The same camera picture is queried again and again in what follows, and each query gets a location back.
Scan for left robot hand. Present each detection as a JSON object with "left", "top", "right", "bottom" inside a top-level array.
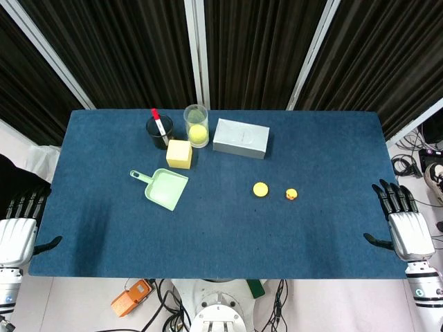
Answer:
[{"left": 0, "top": 185, "right": 64, "bottom": 268}]

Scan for green plastic dustpan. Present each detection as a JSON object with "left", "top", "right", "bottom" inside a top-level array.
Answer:
[{"left": 129, "top": 168, "right": 190, "bottom": 212}]

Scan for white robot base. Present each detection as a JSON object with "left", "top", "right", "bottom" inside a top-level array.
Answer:
[{"left": 172, "top": 278, "right": 266, "bottom": 332}]

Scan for dark green rectangular block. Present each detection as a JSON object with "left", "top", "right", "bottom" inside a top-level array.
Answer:
[{"left": 246, "top": 279, "right": 266, "bottom": 299}]

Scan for black cable bundle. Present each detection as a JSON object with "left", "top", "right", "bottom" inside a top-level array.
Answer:
[{"left": 261, "top": 279, "right": 290, "bottom": 332}]

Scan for black cup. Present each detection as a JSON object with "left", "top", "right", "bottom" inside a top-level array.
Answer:
[{"left": 145, "top": 115, "right": 174, "bottom": 151}]

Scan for red and white marker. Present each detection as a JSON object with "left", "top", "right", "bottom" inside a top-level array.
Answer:
[{"left": 150, "top": 108, "right": 170, "bottom": 147}]

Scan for clear plastic cylinder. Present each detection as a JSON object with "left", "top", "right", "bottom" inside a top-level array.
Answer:
[{"left": 183, "top": 104, "right": 210, "bottom": 149}]

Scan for silver grey box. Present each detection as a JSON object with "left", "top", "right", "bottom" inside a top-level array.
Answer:
[{"left": 212, "top": 118, "right": 271, "bottom": 160}]

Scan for white sneaker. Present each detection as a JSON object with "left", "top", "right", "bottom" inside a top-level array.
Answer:
[{"left": 424, "top": 162, "right": 443, "bottom": 205}]

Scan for black floor cables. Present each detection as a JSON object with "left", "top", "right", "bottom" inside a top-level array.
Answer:
[{"left": 390, "top": 128, "right": 425, "bottom": 178}]

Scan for blue felt table mat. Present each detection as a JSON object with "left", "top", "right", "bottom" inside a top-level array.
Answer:
[{"left": 27, "top": 109, "right": 408, "bottom": 280}]

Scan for yellow tennis ball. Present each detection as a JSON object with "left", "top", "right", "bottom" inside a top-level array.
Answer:
[{"left": 188, "top": 124, "right": 209, "bottom": 147}]

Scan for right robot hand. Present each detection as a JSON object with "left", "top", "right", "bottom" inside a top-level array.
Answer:
[{"left": 363, "top": 178, "right": 436, "bottom": 261}]

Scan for orange pendant box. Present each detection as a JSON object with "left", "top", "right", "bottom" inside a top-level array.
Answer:
[{"left": 110, "top": 279, "right": 152, "bottom": 317}]

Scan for yellow foam cube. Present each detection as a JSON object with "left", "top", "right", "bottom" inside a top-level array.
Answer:
[{"left": 165, "top": 139, "right": 193, "bottom": 170}]

